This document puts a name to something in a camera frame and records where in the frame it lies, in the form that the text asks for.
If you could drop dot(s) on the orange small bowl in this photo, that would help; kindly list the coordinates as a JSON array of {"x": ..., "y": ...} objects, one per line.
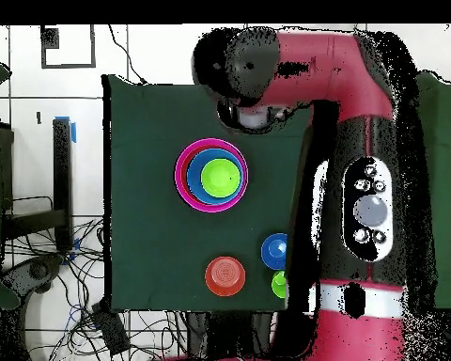
[{"x": 225, "y": 276}]

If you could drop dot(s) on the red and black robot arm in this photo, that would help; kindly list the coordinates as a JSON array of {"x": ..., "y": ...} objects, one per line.
[{"x": 323, "y": 67}]

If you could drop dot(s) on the green plastic cup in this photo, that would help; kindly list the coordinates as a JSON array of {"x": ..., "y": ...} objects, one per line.
[{"x": 279, "y": 285}]

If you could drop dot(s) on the black frame with blue tape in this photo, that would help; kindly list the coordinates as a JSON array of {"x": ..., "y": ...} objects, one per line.
[{"x": 62, "y": 169}]

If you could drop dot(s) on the black floor stand base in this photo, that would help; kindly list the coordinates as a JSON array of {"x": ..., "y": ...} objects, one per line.
[{"x": 37, "y": 270}]

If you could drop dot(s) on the black square floor frame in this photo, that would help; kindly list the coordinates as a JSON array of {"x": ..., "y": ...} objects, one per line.
[{"x": 49, "y": 37}]

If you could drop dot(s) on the blue medium bowl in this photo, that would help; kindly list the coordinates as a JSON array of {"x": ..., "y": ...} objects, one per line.
[{"x": 194, "y": 180}]

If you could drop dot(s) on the green small bowl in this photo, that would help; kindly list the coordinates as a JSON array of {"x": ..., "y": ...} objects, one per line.
[{"x": 221, "y": 178}]

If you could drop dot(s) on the dark blue small bowl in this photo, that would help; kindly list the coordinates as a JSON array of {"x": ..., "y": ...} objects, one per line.
[{"x": 272, "y": 250}]

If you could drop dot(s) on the black power strip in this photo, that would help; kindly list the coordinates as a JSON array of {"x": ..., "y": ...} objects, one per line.
[{"x": 111, "y": 331}]

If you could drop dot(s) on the dark green tablecloth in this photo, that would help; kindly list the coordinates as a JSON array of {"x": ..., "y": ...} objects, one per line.
[{"x": 154, "y": 131}]

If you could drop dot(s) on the pink large bowl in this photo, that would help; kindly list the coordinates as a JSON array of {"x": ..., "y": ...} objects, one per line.
[{"x": 177, "y": 176}]

